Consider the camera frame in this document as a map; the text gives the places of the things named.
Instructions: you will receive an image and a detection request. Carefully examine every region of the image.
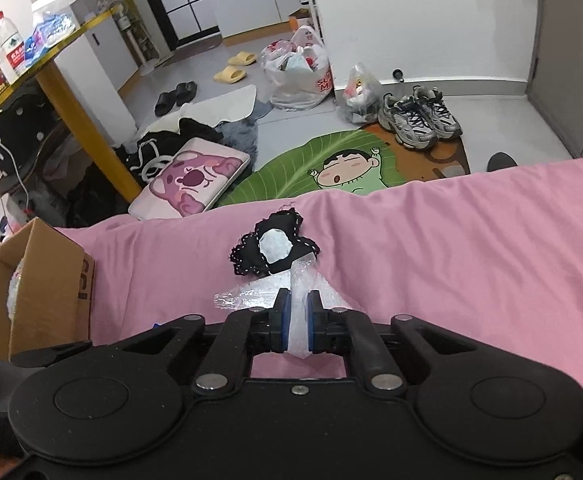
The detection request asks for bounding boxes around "dark round object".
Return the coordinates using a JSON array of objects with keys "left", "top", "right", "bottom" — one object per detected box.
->
[{"left": 488, "top": 152, "right": 521, "bottom": 174}]

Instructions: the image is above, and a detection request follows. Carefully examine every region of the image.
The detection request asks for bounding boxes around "white cable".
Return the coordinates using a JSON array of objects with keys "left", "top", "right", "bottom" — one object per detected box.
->
[{"left": 0, "top": 129, "right": 31, "bottom": 222}]

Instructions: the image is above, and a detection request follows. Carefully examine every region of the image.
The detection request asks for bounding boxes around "clear plastic trash bag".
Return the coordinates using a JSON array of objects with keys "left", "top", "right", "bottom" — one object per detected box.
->
[{"left": 339, "top": 62, "right": 383, "bottom": 125}]

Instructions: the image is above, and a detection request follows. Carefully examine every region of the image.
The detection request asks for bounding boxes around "black slipper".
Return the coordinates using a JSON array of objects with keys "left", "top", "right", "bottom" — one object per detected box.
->
[
  {"left": 174, "top": 82, "right": 198, "bottom": 106},
  {"left": 154, "top": 91, "right": 179, "bottom": 117}
]

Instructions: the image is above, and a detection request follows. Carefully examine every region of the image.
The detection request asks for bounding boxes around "white shopping bag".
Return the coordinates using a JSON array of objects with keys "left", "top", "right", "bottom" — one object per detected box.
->
[{"left": 260, "top": 25, "right": 333, "bottom": 111}]

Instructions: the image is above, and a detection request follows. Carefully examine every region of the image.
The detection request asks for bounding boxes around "clear bag with black cloth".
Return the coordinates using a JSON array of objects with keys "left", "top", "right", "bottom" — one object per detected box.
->
[{"left": 214, "top": 204, "right": 353, "bottom": 362}]

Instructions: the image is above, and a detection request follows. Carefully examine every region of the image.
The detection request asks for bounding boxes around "grey sneaker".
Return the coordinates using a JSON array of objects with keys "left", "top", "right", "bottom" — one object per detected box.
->
[
  {"left": 377, "top": 94, "right": 440, "bottom": 151},
  {"left": 411, "top": 85, "right": 463, "bottom": 141}
]

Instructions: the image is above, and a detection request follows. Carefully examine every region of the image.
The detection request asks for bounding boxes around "pink bear print case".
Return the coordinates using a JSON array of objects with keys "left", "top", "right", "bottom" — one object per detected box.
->
[{"left": 128, "top": 137, "right": 252, "bottom": 221}]

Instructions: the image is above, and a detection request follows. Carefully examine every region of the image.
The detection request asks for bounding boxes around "brown cardboard box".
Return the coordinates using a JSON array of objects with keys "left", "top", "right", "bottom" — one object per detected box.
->
[{"left": 0, "top": 217, "right": 97, "bottom": 364}]

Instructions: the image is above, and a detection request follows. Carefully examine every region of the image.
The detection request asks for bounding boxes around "white narrow shelf rack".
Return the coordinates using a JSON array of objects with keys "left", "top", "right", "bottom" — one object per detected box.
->
[{"left": 291, "top": 0, "right": 323, "bottom": 47}]

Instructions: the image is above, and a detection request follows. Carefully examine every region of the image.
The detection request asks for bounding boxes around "clear water bottle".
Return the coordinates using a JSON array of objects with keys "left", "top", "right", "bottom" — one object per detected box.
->
[{"left": 0, "top": 10, "right": 25, "bottom": 85}]

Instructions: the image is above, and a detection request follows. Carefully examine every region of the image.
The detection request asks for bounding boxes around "grey fluffy rug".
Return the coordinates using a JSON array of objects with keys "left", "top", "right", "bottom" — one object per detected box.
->
[{"left": 219, "top": 100, "right": 273, "bottom": 157}]

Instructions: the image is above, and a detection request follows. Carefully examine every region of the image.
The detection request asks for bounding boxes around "pink bed sheet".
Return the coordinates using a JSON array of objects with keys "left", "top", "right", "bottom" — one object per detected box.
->
[{"left": 0, "top": 154, "right": 583, "bottom": 398}]

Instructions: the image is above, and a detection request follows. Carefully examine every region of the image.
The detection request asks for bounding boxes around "round table with yellow leg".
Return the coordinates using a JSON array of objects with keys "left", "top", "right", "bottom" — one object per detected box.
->
[{"left": 0, "top": 1, "right": 145, "bottom": 202}]

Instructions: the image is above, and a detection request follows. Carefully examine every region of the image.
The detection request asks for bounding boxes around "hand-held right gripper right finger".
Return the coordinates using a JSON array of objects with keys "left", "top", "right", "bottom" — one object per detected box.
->
[{"left": 307, "top": 289, "right": 473, "bottom": 393}]

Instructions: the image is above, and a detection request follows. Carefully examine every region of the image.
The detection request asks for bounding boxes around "white tissue box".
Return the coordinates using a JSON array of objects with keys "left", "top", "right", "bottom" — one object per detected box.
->
[{"left": 32, "top": 0, "right": 82, "bottom": 14}]

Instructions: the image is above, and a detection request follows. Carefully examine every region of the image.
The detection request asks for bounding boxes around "green leaf cartoon rug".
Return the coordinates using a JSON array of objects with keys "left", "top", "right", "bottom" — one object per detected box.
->
[{"left": 216, "top": 127, "right": 473, "bottom": 209}]

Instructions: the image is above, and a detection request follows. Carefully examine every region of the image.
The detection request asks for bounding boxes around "white floor mat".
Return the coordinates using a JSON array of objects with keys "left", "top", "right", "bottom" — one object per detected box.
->
[{"left": 146, "top": 84, "right": 258, "bottom": 134}]

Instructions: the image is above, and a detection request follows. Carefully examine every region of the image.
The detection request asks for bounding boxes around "blue plastic packet on table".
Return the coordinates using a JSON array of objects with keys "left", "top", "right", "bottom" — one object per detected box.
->
[{"left": 24, "top": 10, "right": 80, "bottom": 67}]

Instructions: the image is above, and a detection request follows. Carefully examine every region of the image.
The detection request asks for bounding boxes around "black hoodie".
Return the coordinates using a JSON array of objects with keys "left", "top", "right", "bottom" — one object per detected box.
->
[{"left": 116, "top": 117, "right": 225, "bottom": 184}]

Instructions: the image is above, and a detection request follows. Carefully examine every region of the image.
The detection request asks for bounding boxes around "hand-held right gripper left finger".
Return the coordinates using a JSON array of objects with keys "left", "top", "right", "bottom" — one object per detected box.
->
[{"left": 116, "top": 287, "right": 293, "bottom": 393}]

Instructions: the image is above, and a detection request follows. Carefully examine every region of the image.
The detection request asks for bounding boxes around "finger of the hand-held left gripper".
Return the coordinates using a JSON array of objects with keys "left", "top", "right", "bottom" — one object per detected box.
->
[{"left": 10, "top": 340, "right": 94, "bottom": 367}]

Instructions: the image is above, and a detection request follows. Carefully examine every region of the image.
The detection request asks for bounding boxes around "dark wooden chair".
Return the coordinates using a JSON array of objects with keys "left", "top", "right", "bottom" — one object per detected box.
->
[{"left": 0, "top": 125, "right": 88, "bottom": 197}]

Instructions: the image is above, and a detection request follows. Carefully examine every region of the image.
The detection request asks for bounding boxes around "black polka dot bag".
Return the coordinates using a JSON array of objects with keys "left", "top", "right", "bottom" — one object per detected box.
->
[{"left": 0, "top": 87, "right": 68, "bottom": 182}]

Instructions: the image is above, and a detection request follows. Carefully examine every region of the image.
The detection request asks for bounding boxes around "grey door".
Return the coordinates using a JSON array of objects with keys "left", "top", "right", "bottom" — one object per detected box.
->
[{"left": 524, "top": 0, "right": 583, "bottom": 159}]

